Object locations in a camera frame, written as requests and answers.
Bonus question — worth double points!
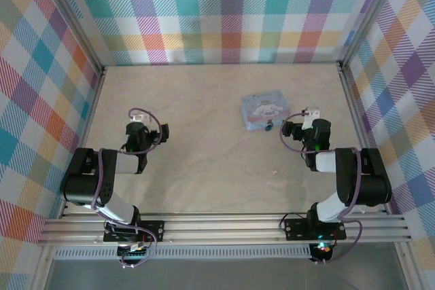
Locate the blue cartoon pouch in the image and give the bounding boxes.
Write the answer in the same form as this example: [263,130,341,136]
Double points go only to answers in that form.
[240,89,291,132]

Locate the small controller board lit LED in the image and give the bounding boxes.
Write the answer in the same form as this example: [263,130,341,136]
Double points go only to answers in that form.
[311,240,332,257]

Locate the small controller board green connector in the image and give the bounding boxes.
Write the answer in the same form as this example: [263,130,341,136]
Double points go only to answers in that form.
[117,242,150,261]

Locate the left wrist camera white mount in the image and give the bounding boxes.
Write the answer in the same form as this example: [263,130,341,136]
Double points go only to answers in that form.
[131,111,152,124]

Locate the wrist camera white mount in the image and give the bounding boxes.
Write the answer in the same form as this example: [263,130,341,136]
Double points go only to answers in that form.
[131,111,152,124]
[303,106,321,131]

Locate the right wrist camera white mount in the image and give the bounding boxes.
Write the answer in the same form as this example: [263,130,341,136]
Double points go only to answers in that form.
[303,106,321,131]

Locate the aluminium table side rail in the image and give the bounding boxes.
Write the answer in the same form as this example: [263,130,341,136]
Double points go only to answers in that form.
[338,64,390,215]
[58,67,108,219]

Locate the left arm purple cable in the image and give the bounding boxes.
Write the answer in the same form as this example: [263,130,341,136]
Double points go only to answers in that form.
[90,108,161,269]

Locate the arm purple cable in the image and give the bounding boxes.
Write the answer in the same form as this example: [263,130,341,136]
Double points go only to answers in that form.
[90,108,161,269]
[279,109,364,267]

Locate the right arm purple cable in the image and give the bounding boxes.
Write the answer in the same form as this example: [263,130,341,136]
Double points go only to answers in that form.
[279,109,364,267]

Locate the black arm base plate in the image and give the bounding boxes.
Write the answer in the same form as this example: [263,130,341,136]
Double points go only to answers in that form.
[284,217,347,240]
[103,220,166,243]

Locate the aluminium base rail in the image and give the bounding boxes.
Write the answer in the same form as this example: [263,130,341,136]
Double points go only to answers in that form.
[37,213,412,245]

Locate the aluminium frame post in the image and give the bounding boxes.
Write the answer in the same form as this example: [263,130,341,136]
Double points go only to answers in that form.
[35,0,107,75]
[338,0,402,69]

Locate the grey slotted cable duct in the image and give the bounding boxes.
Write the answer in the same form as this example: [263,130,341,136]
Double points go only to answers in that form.
[54,247,312,259]

